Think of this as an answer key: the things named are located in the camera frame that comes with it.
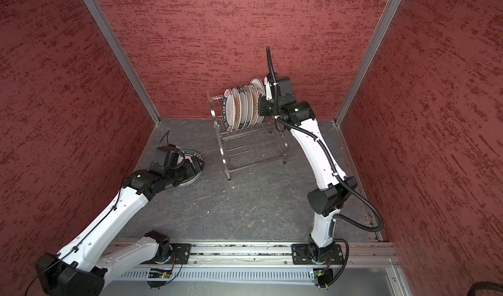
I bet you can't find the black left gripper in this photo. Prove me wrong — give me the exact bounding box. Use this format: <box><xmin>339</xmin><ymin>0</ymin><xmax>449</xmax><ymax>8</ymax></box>
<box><xmin>164</xmin><ymin>156</ymin><xmax>205</xmax><ymax>185</ymax></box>

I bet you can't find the white plate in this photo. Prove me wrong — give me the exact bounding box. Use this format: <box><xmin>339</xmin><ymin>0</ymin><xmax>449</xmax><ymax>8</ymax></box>
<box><xmin>250</xmin><ymin>77</ymin><xmax>264</xmax><ymax>125</ymax></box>
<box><xmin>246</xmin><ymin>83</ymin><xmax>258</xmax><ymax>127</ymax></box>
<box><xmin>231</xmin><ymin>88</ymin><xmax>240</xmax><ymax>130</ymax></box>
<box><xmin>237</xmin><ymin>86</ymin><xmax>248</xmax><ymax>129</ymax></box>
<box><xmin>223</xmin><ymin>89</ymin><xmax>235</xmax><ymax>132</ymax></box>
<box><xmin>172</xmin><ymin>150</ymin><xmax>205</xmax><ymax>187</ymax></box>
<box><xmin>238</xmin><ymin>85</ymin><xmax>253</xmax><ymax>128</ymax></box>

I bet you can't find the stainless steel dish rack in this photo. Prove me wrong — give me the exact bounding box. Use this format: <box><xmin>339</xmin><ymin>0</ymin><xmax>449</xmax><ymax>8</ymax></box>
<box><xmin>206</xmin><ymin>93</ymin><xmax>288</xmax><ymax>181</ymax></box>

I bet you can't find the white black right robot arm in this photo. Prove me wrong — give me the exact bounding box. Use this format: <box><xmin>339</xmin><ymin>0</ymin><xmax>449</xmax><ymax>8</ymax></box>
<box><xmin>258</xmin><ymin>73</ymin><xmax>357</xmax><ymax>263</ymax></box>

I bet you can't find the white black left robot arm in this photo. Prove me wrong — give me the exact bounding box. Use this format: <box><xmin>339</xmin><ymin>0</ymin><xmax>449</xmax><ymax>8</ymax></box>
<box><xmin>35</xmin><ymin>150</ymin><xmax>204</xmax><ymax>295</ymax></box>

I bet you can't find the left small circuit board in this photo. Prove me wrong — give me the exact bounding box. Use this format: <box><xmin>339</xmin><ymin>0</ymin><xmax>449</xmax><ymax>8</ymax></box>
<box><xmin>147</xmin><ymin>268</ymin><xmax>173</xmax><ymax>280</ymax></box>

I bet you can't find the small circuit board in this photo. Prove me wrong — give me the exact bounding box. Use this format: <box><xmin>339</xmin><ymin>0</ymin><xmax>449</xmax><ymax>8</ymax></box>
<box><xmin>147</xmin><ymin>268</ymin><xmax>173</xmax><ymax>280</ymax></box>
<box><xmin>312</xmin><ymin>268</ymin><xmax>334</xmax><ymax>288</ymax></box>

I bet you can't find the right small circuit board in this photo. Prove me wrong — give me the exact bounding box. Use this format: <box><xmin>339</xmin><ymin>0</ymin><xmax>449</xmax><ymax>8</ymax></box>
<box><xmin>312</xmin><ymin>268</ymin><xmax>334</xmax><ymax>288</ymax></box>

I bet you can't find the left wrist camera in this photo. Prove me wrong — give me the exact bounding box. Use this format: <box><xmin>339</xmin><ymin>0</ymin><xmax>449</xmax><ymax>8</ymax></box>
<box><xmin>149</xmin><ymin>145</ymin><xmax>183</xmax><ymax>176</ymax></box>

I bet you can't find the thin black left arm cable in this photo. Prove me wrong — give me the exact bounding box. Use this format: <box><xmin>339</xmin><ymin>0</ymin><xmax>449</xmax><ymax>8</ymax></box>
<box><xmin>25</xmin><ymin>130</ymin><xmax>174</xmax><ymax>296</ymax></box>

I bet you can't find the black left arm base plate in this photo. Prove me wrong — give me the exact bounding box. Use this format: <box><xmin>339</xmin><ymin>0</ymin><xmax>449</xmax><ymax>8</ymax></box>
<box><xmin>152</xmin><ymin>243</ymin><xmax>192</xmax><ymax>265</ymax></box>

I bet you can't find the black corrugated right cable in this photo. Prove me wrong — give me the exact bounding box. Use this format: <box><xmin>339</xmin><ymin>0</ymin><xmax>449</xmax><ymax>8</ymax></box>
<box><xmin>265</xmin><ymin>46</ymin><xmax>385</xmax><ymax>288</ymax></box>

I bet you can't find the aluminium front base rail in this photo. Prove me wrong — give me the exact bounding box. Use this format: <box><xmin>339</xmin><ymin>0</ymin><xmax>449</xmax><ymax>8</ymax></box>
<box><xmin>102</xmin><ymin>240</ymin><xmax>406</xmax><ymax>286</ymax></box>

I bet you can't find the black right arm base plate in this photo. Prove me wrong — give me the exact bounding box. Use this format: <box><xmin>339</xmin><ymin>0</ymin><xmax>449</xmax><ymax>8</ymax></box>
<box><xmin>291</xmin><ymin>242</ymin><xmax>344</xmax><ymax>265</ymax></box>

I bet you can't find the aluminium right corner post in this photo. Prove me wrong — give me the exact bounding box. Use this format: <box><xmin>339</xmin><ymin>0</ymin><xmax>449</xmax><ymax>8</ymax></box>
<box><xmin>335</xmin><ymin>0</ymin><xmax>402</xmax><ymax>128</ymax></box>

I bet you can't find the aluminium corner post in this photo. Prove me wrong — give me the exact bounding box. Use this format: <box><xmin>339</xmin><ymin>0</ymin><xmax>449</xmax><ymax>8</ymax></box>
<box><xmin>335</xmin><ymin>0</ymin><xmax>402</xmax><ymax>128</ymax></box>
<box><xmin>83</xmin><ymin>0</ymin><xmax>162</xmax><ymax>126</ymax></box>

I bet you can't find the aluminium left corner post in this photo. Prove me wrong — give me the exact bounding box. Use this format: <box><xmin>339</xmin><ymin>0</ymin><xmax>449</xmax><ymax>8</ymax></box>
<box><xmin>83</xmin><ymin>0</ymin><xmax>162</xmax><ymax>126</ymax></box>

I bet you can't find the black cable bottom right corner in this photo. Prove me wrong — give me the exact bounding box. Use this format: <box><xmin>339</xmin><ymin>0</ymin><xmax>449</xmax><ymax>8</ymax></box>
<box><xmin>466</xmin><ymin>281</ymin><xmax>503</xmax><ymax>296</ymax></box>

